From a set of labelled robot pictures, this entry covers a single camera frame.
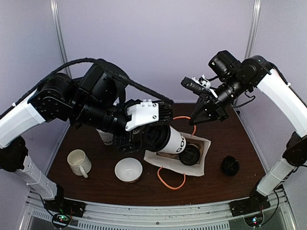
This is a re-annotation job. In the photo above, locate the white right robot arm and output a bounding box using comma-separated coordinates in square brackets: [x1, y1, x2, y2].
[181, 50, 307, 212]

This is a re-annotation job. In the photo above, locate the white ceramic bowl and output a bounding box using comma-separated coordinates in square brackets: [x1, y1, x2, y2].
[114, 158, 143, 184]

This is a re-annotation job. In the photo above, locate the stack of black lids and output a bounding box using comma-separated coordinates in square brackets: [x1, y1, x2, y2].
[221, 156, 240, 176]

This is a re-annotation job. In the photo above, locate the black coffee cup lid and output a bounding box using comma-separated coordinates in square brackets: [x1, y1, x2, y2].
[179, 144, 201, 166]

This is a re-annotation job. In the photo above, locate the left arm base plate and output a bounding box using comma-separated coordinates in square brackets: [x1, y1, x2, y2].
[44, 198, 86, 218]

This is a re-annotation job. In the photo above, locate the aluminium frame left post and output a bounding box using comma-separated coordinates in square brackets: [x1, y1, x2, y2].
[50, 0, 68, 64]

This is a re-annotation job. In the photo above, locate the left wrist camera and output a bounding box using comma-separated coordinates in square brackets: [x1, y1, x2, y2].
[124, 99, 173, 131]

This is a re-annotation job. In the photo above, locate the cream ceramic mug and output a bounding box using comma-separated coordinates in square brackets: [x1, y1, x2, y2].
[67, 149, 92, 178]

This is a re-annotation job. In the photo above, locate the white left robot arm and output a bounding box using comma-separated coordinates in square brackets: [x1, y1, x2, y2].
[0, 57, 152, 213]

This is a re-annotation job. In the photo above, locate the brown pulp cup carrier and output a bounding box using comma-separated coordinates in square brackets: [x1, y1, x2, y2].
[157, 143, 204, 164]

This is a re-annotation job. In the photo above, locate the aluminium front table rail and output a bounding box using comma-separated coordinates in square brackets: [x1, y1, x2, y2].
[21, 189, 295, 230]

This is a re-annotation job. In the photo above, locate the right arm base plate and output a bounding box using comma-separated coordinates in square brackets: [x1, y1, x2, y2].
[229, 197, 271, 217]

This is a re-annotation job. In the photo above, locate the aluminium frame post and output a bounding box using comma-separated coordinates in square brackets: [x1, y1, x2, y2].
[244, 0, 261, 59]
[50, 0, 68, 64]

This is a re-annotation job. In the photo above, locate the paper cup holding straws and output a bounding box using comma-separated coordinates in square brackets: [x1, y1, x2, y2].
[97, 129, 113, 146]

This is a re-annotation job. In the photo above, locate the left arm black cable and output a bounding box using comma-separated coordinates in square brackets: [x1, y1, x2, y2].
[0, 57, 175, 120]

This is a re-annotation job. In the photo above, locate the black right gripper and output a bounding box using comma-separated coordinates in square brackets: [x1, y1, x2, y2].
[188, 73, 250, 125]

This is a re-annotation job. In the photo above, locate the white paper takeout bag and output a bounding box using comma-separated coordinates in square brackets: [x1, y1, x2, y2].
[144, 125, 211, 190]

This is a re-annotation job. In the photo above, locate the aluminium frame right post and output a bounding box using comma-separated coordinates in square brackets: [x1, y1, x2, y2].
[244, 0, 261, 59]

